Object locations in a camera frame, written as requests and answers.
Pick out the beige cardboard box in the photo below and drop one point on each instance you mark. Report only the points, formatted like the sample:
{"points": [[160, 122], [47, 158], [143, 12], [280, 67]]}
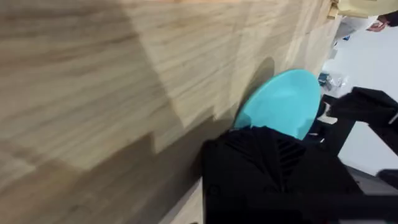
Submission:
{"points": [[363, 7]]}

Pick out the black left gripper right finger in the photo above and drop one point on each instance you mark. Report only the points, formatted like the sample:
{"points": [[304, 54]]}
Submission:
{"points": [[311, 186]]}

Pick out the heap of small clutter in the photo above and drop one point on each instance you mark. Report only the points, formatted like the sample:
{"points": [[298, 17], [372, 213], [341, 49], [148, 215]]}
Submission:
{"points": [[331, 81]]}

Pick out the teal round plate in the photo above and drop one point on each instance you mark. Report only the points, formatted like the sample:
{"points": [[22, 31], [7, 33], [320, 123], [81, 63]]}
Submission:
{"points": [[280, 102]]}

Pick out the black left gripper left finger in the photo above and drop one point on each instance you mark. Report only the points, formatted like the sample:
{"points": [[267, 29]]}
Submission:
{"points": [[239, 174]]}

